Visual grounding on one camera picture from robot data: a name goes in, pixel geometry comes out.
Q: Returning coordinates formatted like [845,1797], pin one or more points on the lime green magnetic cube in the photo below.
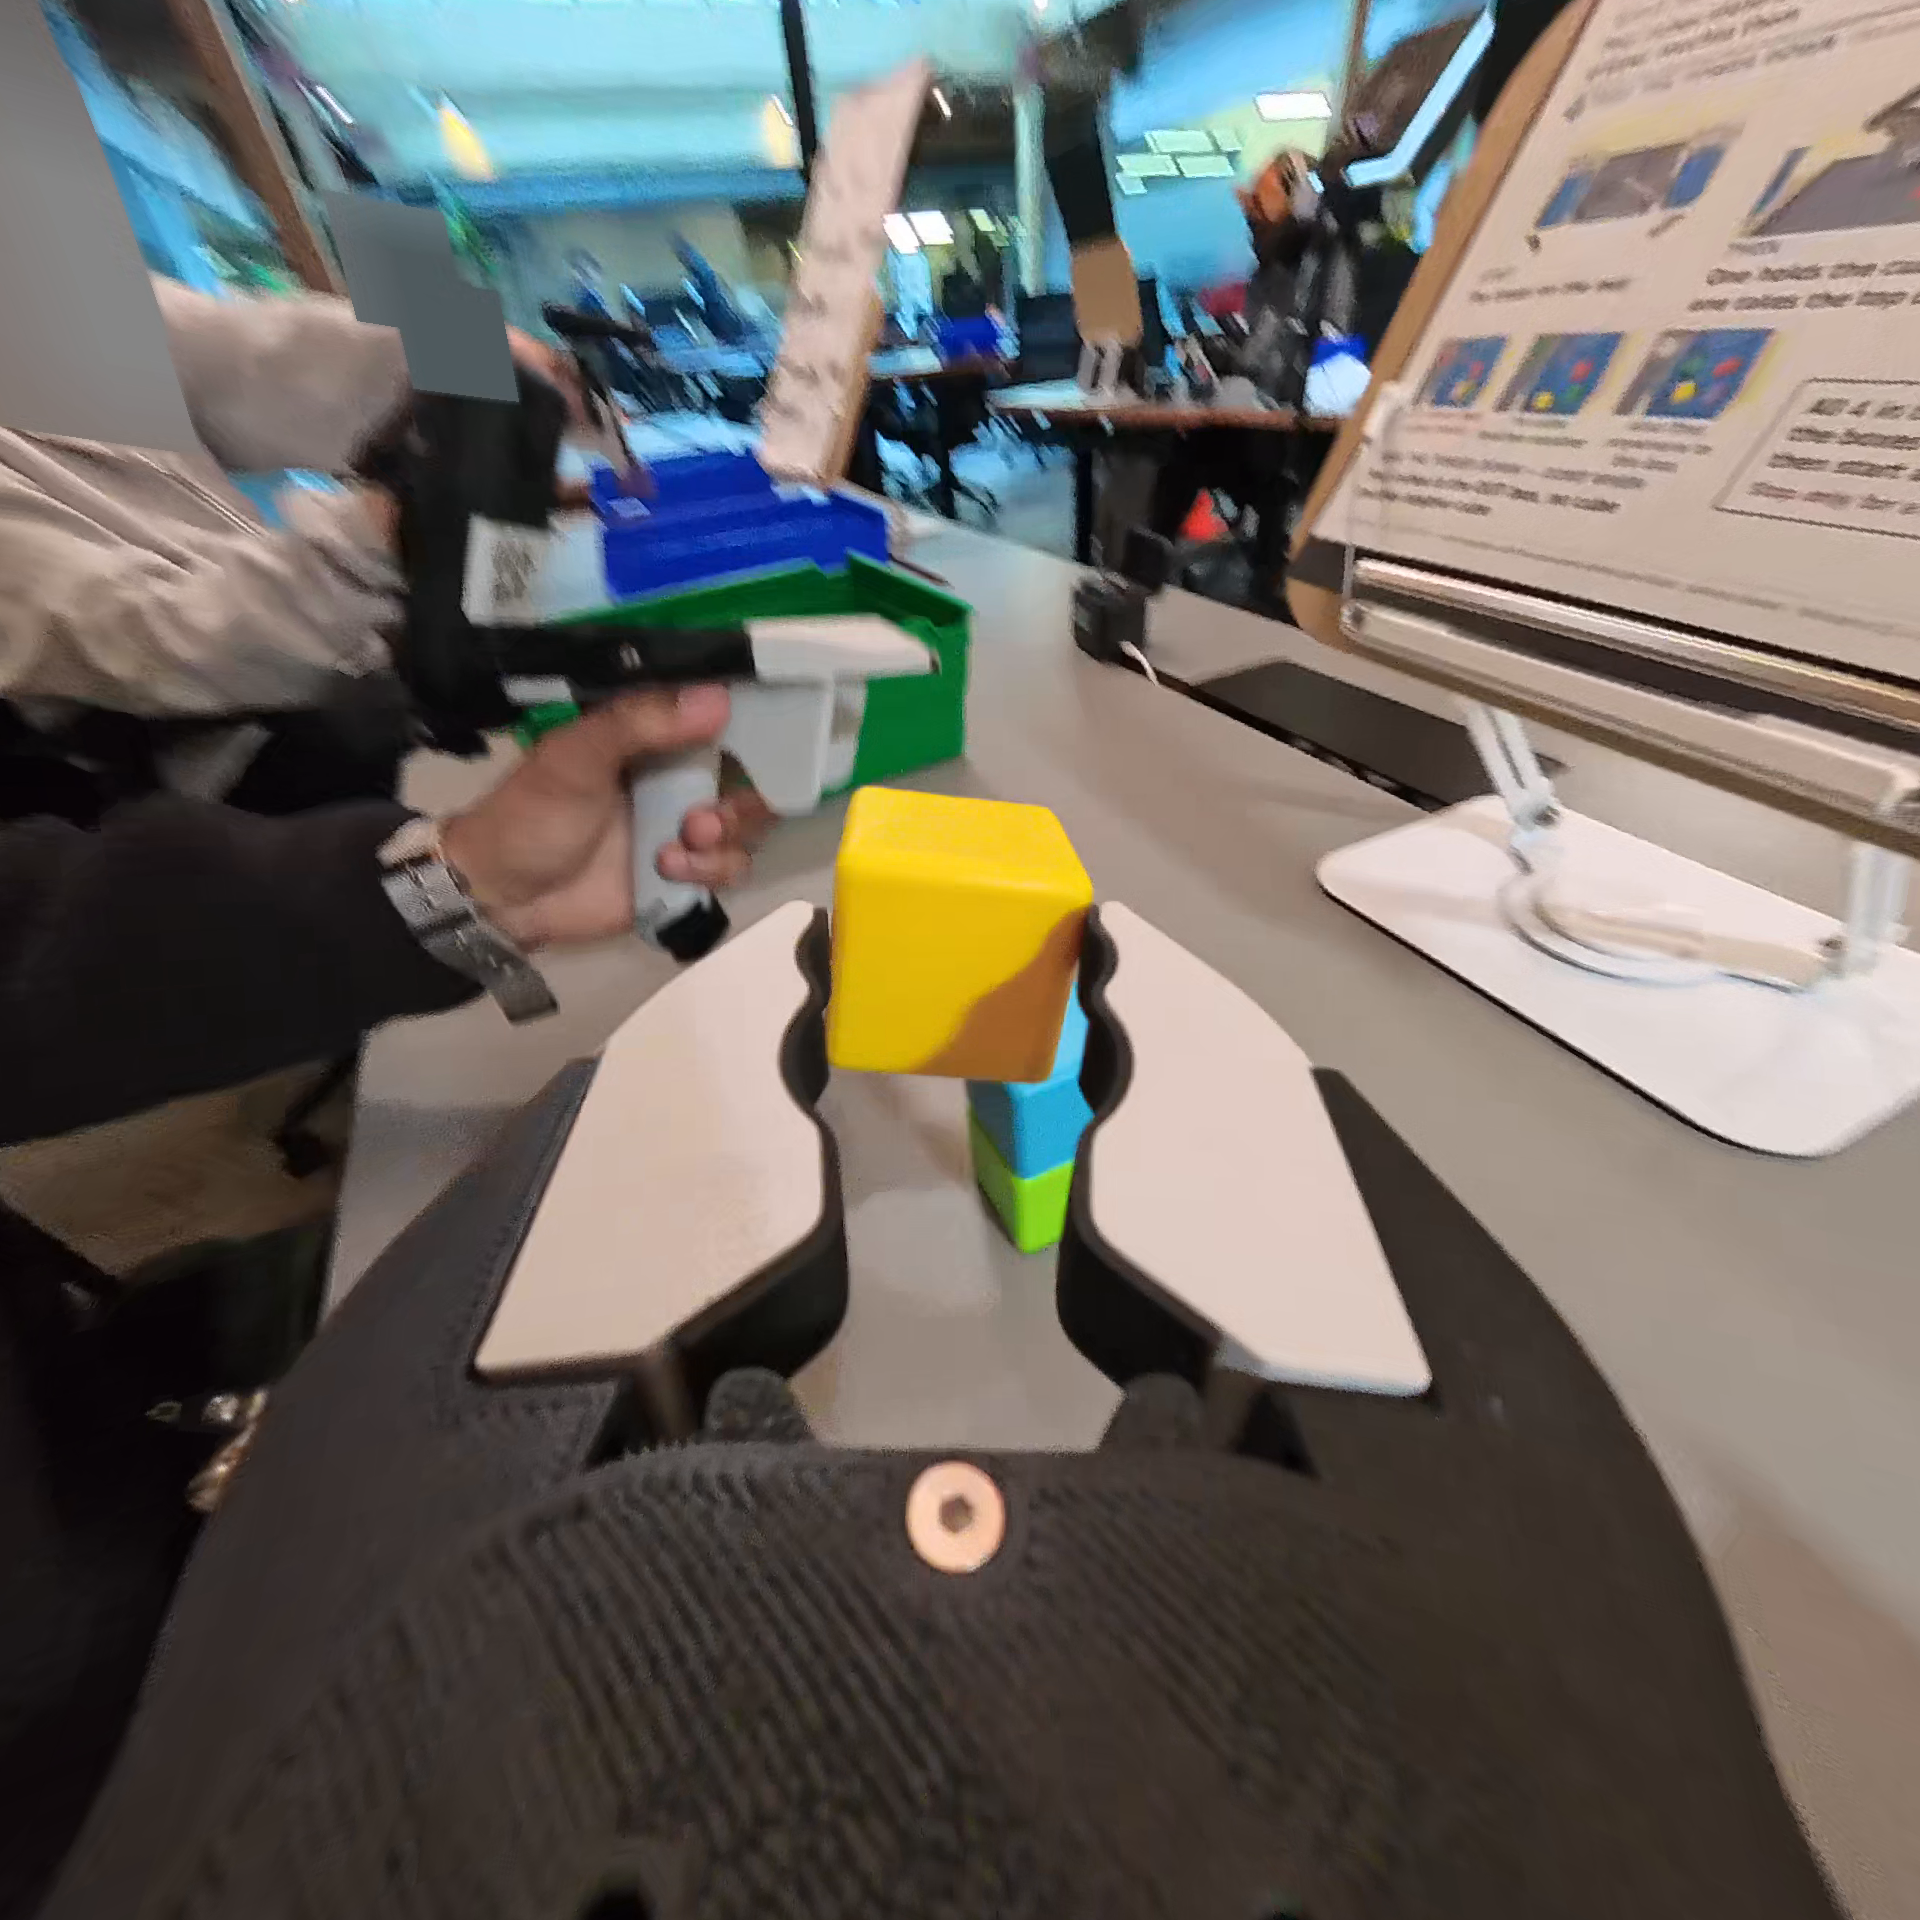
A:
[1029,1200]

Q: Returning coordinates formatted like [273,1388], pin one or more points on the small black charger box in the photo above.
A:
[1111,615]

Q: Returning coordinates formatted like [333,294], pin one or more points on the long wooden desk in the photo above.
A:
[1171,413]

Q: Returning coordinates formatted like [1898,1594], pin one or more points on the yellow magnetic cube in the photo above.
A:
[930,930]

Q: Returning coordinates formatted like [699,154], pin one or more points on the closed grey laptop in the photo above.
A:
[1352,728]

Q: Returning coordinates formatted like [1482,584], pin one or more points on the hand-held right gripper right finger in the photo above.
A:
[1247,1186]

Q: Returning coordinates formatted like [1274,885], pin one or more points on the instruction sheet on stand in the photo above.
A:
[1651,376]

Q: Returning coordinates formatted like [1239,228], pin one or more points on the tall instruction board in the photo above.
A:
[841,300]

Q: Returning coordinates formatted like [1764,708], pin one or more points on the green plastic bin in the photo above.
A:
[901,720]

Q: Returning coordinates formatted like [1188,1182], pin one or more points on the blue magnetic cube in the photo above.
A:
[1035,1126]

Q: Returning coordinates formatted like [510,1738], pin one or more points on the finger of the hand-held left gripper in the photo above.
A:
[841,646]

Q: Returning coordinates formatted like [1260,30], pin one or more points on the blue plastic bin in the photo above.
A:
[720,526]

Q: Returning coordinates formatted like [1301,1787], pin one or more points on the silver wristwatch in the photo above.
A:
[450,916]

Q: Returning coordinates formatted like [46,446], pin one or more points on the person's left forearm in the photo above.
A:
[180,961]

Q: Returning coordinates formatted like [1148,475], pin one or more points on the person's black sweater torso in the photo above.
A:
[91,1501]

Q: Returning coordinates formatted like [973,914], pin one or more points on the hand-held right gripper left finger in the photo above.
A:
[675,1171]

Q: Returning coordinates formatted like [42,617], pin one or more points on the person's left hand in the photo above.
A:
[555,825]

